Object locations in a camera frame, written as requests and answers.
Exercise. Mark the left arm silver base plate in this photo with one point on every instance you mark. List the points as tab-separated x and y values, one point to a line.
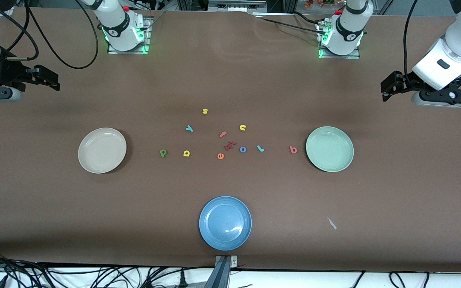
354	57

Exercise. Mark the silver metal box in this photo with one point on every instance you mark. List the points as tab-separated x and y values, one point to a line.
236	4

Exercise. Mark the red foam letter b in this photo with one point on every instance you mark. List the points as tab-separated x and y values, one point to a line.
292	149

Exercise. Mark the black power plug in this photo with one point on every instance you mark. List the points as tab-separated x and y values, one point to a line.
183	279

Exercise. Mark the green foam letter p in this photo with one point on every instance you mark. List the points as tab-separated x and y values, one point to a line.
162	154

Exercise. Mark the beige brown plate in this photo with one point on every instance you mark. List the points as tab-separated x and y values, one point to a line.
102	150

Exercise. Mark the silver metal bracket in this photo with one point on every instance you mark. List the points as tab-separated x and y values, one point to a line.
233	260

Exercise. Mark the green plate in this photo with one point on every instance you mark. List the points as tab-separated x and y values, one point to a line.
329	149

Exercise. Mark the white paper scrap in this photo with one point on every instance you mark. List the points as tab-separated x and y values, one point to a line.
331	223

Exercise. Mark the brown table cover sheet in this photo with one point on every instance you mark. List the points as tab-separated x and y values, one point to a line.
54	216

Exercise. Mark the blue plate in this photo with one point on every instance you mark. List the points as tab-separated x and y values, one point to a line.
225	223

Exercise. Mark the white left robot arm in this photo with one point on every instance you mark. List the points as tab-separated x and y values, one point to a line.
348	32

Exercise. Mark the dark grey mount pole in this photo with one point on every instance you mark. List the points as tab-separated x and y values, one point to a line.
219	276

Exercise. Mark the teal foam letter y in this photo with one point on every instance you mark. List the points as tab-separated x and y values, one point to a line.
189	128

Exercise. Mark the orange brown decor object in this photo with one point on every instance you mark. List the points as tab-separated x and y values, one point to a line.
320	4

